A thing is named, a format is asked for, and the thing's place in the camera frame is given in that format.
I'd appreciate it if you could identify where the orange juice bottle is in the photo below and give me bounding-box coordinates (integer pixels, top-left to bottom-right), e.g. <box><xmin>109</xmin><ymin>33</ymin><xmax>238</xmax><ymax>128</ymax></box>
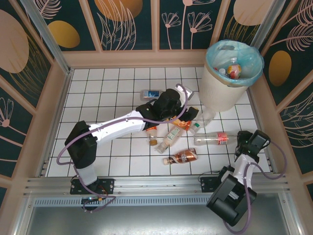
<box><xmin>167</xmin><ymin>117</ymin><xmax>192</xmax><ymax>131</ymax></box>

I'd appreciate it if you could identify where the green white label bottle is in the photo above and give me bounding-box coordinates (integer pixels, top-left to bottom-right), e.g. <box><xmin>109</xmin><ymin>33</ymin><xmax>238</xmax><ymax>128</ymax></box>
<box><xmin>156</xmin><ymin>126</ymin><xmax>184</xmax><ymax>154</ymax></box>

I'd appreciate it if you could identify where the orange label brown cap bottle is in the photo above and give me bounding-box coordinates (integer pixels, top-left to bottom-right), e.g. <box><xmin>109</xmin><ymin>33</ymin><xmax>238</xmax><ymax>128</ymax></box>
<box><xmin>146</xmin><ymin>125</ymin><xmax>158</xmax><ymax>147</ymax></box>

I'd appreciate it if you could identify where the brown coffee bottle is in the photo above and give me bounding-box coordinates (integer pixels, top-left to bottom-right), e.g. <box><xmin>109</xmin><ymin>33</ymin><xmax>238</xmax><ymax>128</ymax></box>
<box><xmin>163</xmin><ymin>148</ymin><xmax>198</xmax><ymax>165</ymax></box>

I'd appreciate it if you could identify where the beige round bin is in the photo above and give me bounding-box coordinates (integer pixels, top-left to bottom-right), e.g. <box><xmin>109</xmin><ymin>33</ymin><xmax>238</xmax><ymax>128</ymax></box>
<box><xmin>198</xmin><ymin>39</ymin><xmax>265</xmax><ymax>113</ymax></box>

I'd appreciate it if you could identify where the light blue bin liner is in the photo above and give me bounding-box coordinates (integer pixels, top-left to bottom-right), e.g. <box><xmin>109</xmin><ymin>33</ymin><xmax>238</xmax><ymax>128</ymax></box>
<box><xmin>205</xmin><ymin>39</ymin><xmax>265</xmax><ymax>88</ymax></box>

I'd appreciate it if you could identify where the clear green cap bottle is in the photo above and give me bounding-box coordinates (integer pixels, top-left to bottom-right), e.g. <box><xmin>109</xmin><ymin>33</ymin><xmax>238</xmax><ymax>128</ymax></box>
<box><xmin>190</xmin><ymin>110</ymin><xmax>216</xmax><ymax>135</ymax></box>

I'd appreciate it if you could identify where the blue label blue cap bottle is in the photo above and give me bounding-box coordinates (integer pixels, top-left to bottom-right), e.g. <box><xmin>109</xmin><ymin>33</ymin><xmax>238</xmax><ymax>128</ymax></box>
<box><xmin>139</xmin><ymin>89</ymin><xmax>162</xmax><ymax>99</ymax></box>

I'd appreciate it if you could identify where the grey metal plate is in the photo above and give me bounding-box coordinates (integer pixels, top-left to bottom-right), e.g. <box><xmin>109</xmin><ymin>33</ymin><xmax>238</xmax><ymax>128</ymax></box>
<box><xmin>14</xmin><ymin>205</ymin><xmax>300</xmax><ymax>235</ymax></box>

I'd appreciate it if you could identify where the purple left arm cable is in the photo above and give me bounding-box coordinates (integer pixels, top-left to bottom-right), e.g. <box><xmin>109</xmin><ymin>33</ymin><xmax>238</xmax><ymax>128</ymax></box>
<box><xmin>56</xmin><ymin>83</ymin><xmax>190</xmax><ymax>213</ymax></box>

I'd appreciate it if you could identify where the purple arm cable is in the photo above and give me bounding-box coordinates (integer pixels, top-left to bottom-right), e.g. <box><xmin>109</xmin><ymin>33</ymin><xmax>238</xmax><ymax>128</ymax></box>
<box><xmin>224</xmin><ymin>141</ymin><xmax>287</xmax><ymax>233</ymax></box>
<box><xmin>56</xmin><ymin>83</ymin><xmax>190</xmax><ymax>213</ymax></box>

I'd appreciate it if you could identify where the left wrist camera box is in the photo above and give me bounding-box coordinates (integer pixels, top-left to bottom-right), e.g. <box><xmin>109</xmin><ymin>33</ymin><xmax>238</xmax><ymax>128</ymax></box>
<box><xmin>181</xmin><ymin>85</ymin><xmax>194</xmax><ymax>101</ymax></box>

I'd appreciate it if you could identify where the aluminium side rail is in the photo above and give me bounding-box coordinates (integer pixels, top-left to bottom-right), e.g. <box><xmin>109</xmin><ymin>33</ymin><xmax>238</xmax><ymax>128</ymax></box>
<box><xmin>39</xmin><ymin>68</ymin><xmax>74</xmax><ymax>177</ymax></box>
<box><xmin>246</xmin><ymin>87</ymin><xmax>279</xmax><ymax>173</ymax></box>

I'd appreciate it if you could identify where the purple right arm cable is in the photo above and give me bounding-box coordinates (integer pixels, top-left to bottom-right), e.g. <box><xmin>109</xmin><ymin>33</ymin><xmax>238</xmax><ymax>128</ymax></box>
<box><xmin>224</xmin><ymin>141</ymin><xmax>287</xmax><ymax>233</ymax></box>

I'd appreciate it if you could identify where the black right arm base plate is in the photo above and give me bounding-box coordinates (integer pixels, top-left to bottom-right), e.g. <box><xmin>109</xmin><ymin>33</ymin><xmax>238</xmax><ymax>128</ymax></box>
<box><xmin>200</xmin><ymin>176</ymin><xmax>222</xmax><ymax>194</ymax></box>

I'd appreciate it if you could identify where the aluminium cross rail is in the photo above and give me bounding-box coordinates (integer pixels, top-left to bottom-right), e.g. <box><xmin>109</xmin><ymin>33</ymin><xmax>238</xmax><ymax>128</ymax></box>
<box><xmin>23</xmin><ymin>173</ymin><xmax>291</xmax><ymax>196</ymax></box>

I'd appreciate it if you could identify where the slotted grey cable duct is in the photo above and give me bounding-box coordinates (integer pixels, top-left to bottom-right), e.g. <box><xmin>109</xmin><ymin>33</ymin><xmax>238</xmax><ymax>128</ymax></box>
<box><xmin>33</xmin><ymin>197</ymin><xmax>221</xmax><ymax>208</ymax></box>

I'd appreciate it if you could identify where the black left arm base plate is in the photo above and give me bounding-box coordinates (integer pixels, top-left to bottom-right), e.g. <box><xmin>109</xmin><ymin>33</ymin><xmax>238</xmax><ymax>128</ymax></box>
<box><xmin>70</xmin><ymin>178</ymin><xmax>115</xmax><ymax>195</ymax></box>

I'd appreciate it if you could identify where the aluminium corner post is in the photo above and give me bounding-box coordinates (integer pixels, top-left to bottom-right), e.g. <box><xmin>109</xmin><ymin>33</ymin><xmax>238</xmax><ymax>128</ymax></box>
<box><xmin>19</xmin><ymin>0</ymin><xmax>74</xmax><ymax>75</ymax></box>
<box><xmin>253</xmin><ymin>0</ymin><xmax>286</xmax><ymax>47</ymax></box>

